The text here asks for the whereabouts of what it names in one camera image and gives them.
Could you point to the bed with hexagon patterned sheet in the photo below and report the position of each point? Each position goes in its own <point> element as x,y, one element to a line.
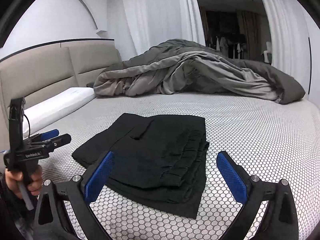
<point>250,130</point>

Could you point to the white pillow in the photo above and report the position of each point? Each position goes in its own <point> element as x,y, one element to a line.
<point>57,107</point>

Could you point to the person's left hand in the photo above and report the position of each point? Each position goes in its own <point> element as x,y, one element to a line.
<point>35,182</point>

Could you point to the clothes rack with garments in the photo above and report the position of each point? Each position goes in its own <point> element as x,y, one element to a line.
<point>222,45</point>

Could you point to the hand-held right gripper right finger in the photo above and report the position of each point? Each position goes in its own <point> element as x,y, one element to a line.
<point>231,176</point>

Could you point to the beige padded headboard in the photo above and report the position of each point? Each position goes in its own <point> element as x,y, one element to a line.
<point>37,75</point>

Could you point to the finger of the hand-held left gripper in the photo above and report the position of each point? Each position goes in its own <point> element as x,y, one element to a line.
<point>50,133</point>
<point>61,139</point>

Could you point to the grey duvet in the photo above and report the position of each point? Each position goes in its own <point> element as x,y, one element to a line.
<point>187,75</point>

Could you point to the brown curtain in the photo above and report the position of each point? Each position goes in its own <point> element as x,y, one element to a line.
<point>252,30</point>

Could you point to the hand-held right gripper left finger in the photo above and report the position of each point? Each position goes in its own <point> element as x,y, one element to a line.
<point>98,177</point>

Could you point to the black pants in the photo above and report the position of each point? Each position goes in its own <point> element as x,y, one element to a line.
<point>155,150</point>

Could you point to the white chair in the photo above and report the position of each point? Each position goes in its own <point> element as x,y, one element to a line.
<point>267,53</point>

